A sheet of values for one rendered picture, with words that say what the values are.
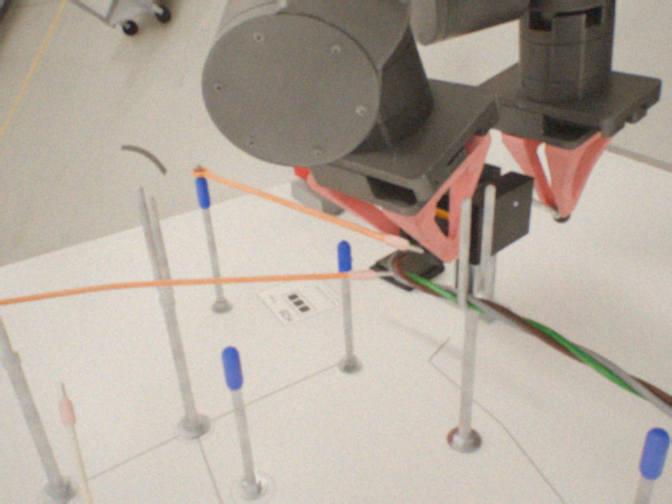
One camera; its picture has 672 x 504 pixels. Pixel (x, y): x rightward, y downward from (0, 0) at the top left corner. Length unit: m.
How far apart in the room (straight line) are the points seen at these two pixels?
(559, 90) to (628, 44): 1.51
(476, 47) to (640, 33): 0.52
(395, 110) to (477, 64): 1.89
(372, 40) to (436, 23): 0.18
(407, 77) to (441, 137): 0.03
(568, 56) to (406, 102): 0.15
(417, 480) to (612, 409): 0.12
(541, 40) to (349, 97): 0.24
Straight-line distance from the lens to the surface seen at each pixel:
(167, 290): 0.32
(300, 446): 0.36
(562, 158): 0.46
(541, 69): 0.44
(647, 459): 0.27
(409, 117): 0.31
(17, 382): 0.33
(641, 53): 1.92
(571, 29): 0.43
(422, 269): 0.48
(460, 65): 2.24
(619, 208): 0.61
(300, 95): 0.22
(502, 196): 0.40
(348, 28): 0.20
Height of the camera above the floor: 1.47
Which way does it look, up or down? 41 degrees down
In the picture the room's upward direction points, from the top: 64 degrees counter-clockwise
